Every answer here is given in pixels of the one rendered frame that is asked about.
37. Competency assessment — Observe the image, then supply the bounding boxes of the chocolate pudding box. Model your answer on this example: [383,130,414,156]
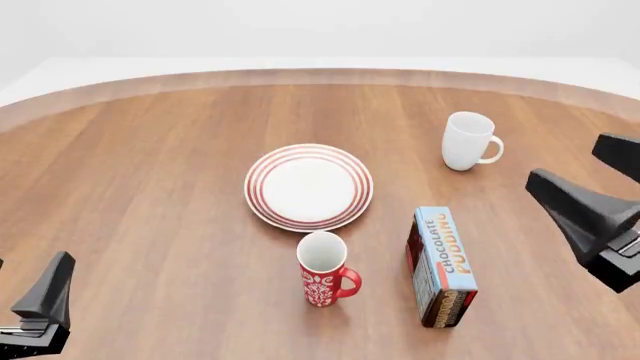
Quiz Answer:
[405,205,479,329]

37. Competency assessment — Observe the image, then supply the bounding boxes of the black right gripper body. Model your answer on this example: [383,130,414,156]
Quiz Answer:
[584,220,640,294]

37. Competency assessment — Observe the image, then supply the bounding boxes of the red patterned mug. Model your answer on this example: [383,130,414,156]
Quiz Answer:
[296,230,363,308]

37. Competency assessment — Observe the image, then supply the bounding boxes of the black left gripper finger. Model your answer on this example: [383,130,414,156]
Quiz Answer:
[10,250,77,330]

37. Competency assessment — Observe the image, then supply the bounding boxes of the white plate with red rings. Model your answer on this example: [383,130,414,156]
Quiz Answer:
[243,143,375,233]

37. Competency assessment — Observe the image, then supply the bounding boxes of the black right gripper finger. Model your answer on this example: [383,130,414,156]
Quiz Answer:
[591,132,640,176]
[524,168,640,268]

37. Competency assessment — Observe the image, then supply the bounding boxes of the plain white mug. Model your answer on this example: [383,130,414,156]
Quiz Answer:
[441,111,505,172]

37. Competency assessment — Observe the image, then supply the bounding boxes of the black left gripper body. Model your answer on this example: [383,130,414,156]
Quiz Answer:
[0,316,71,357]

